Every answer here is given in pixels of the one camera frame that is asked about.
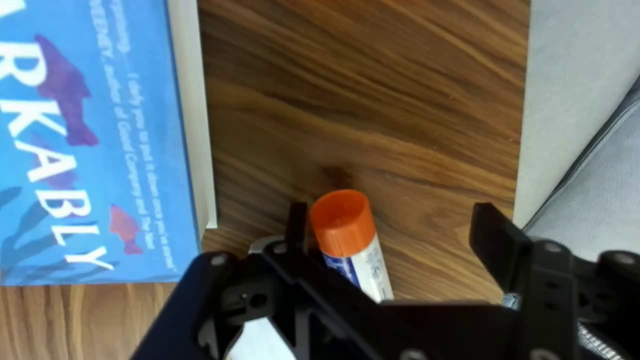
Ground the light grey cushion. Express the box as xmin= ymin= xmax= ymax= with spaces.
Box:
xmin=512 ymin=0 xmax=640 ymax=265

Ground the blue paperback book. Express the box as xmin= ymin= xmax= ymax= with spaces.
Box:
xmin=0 ymin=0 xmax=219 ymax=287

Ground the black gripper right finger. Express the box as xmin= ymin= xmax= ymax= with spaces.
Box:
xmin=467 ymin=202 xmax=580 ymax=360

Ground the glue stick with orange cap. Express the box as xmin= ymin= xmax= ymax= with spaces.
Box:
xmin=308 ymin=188 xmax=396 ymax=306

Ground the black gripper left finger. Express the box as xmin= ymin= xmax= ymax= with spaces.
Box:
xmin=131 ymin=200 xmax=427 ymax=360

